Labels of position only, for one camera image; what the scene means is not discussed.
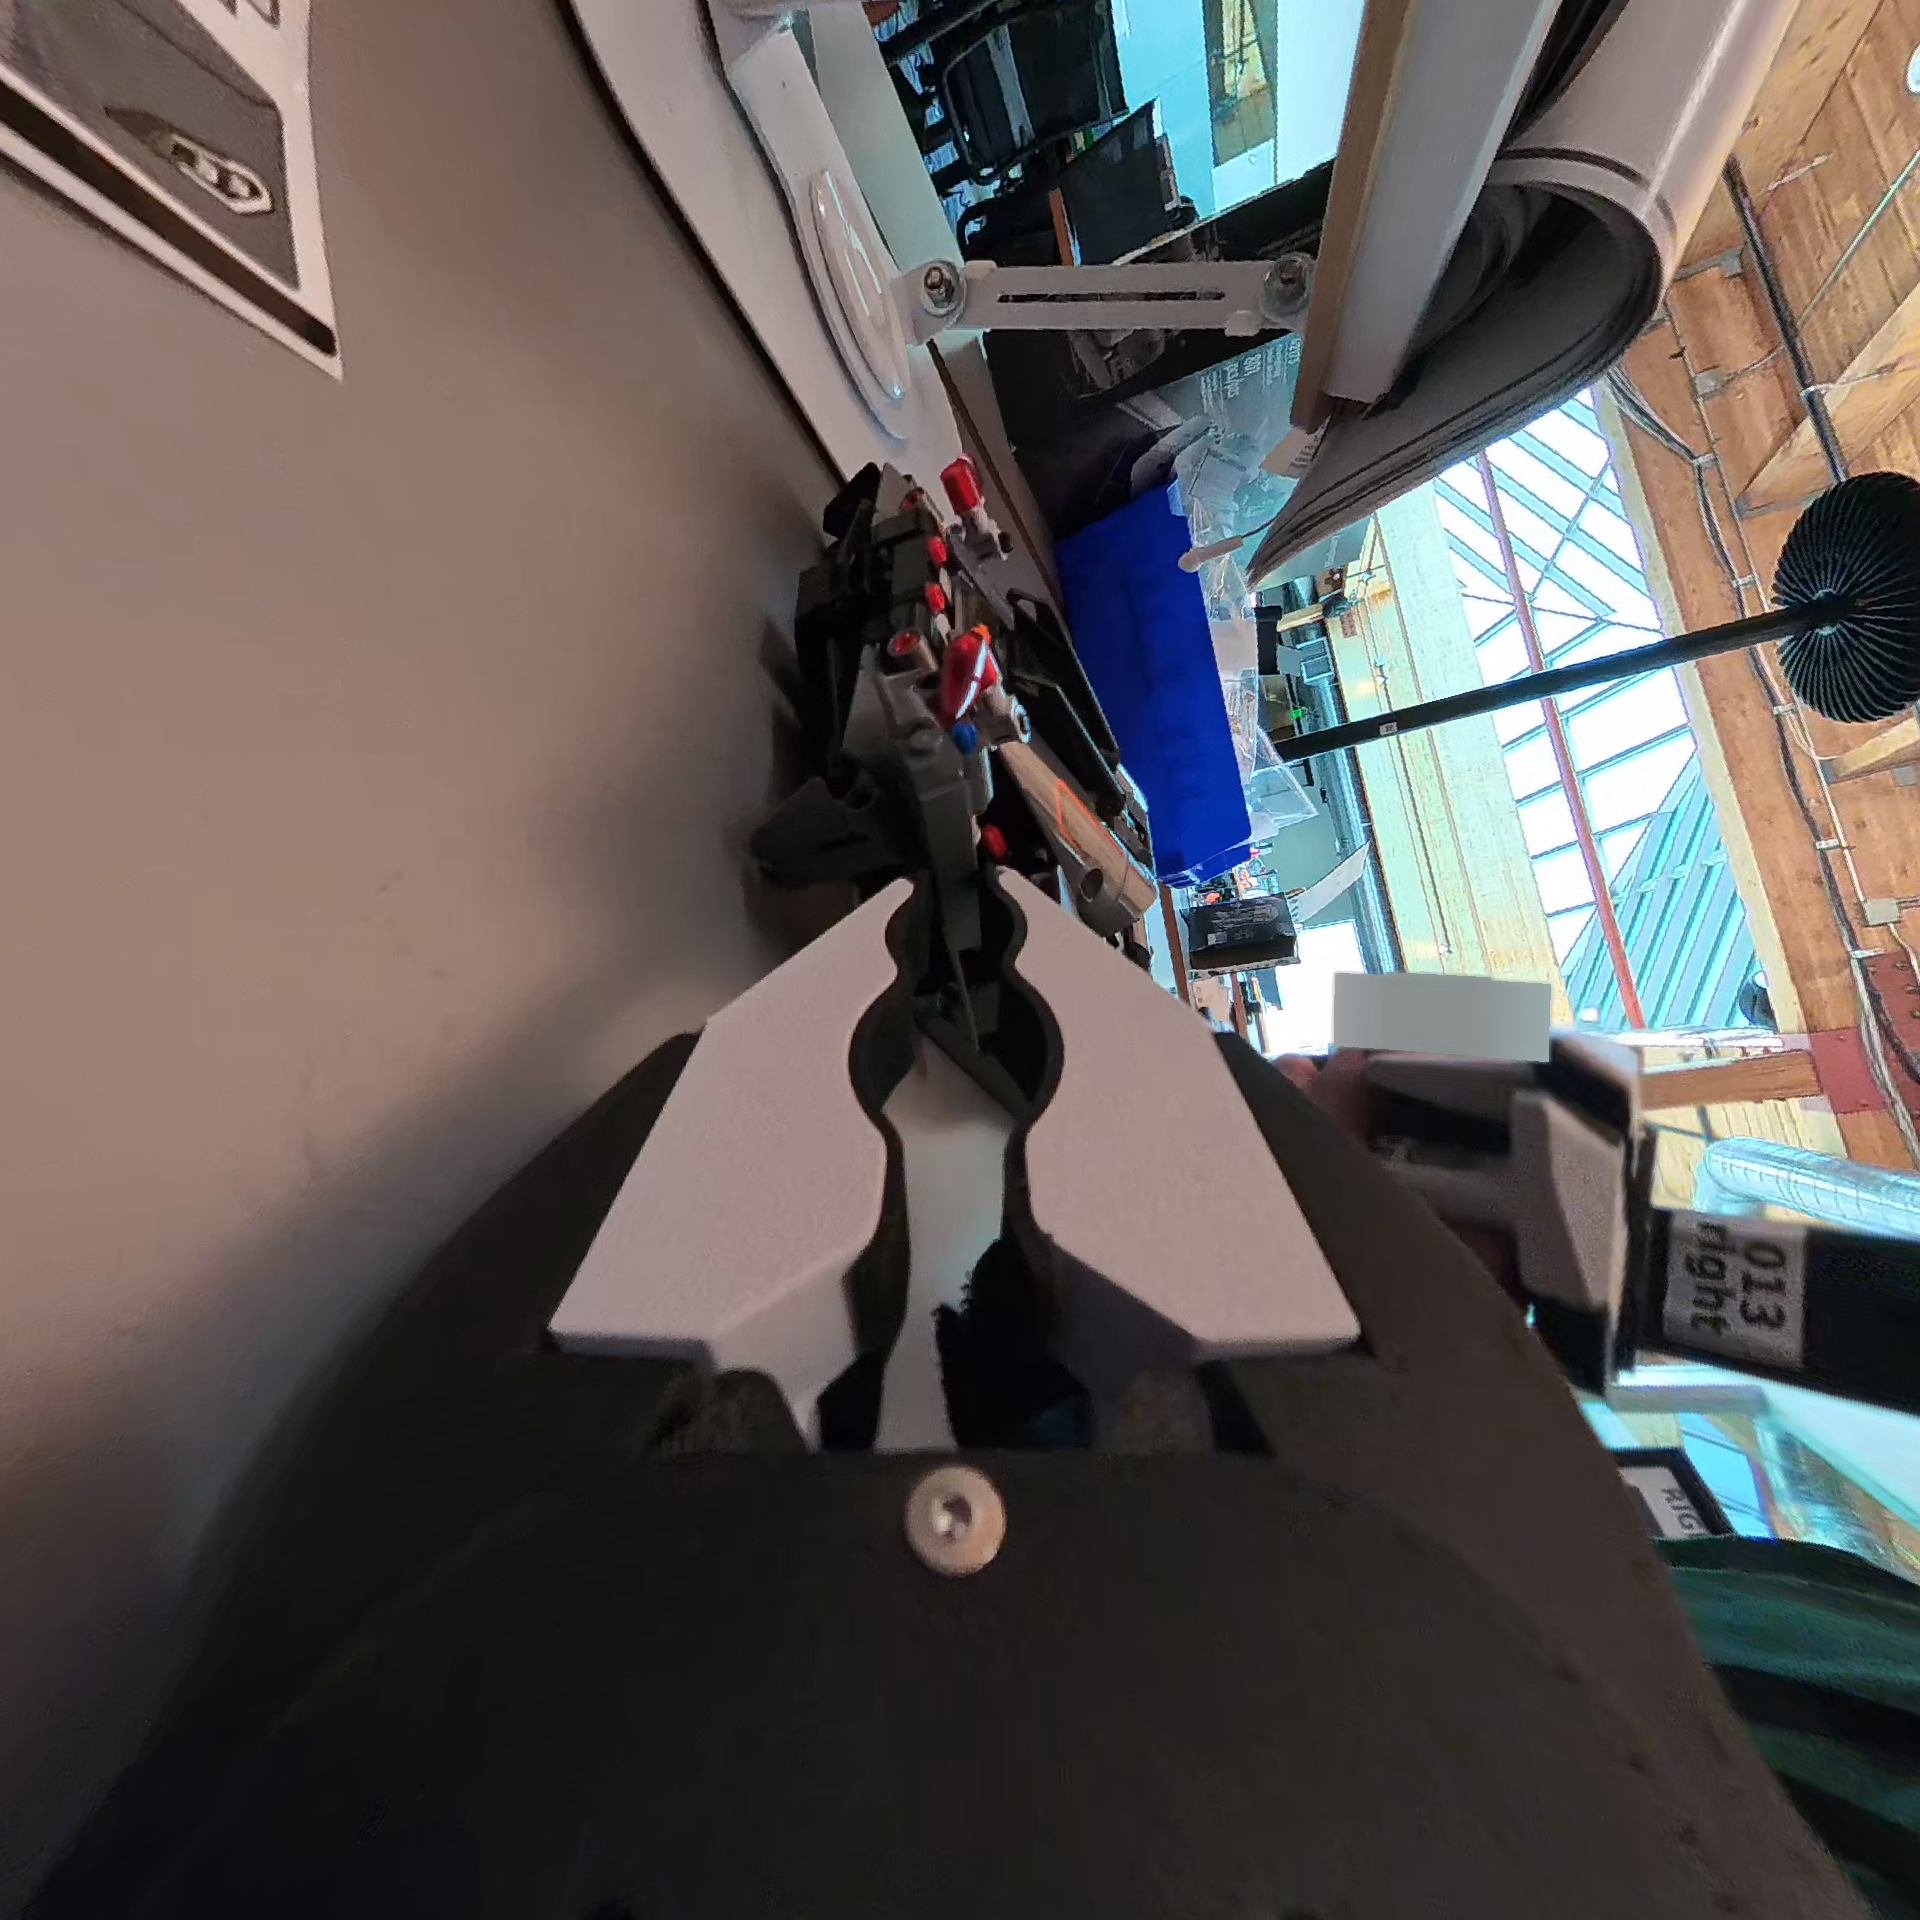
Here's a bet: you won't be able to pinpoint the black pillar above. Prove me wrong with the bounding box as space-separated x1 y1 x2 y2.
1270 592 1849 764

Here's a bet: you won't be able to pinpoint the dark printed box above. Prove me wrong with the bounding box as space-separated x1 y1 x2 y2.
1183 896 1301 970

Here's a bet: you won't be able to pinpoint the white book stand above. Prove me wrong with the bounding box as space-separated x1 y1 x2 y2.
568 0 1576 444

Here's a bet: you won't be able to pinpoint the black finned lamp head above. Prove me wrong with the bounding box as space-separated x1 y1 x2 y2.
1768 470 1920 726

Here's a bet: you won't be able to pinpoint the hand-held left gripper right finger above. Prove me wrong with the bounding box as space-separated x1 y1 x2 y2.
982 866 1364 1420

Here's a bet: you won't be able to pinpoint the instruction booklet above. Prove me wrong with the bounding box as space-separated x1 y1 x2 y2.
1241 0 1800 589

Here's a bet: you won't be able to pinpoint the blue plastic bin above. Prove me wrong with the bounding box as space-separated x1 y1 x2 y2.
1049 487 1257 889

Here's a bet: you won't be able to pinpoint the grey lego vehicle model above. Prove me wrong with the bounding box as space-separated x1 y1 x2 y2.
750 457 1163 1087

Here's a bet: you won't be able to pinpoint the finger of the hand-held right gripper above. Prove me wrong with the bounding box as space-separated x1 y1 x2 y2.
1510 1087 1635 1318

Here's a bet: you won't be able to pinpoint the silver air duct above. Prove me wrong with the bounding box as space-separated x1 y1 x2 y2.
1695 1136 1920 1241

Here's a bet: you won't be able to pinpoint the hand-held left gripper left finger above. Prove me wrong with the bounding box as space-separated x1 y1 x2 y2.
545 878 921 1449

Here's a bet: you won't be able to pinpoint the framed white sign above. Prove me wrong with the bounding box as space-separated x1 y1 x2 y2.
1621 1444 1736 1543

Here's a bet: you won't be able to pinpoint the clear plastic bags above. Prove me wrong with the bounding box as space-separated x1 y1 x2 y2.
1171 421 1328 841

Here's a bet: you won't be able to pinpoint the white sticker sheet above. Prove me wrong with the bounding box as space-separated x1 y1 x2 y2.
0 0 344 376

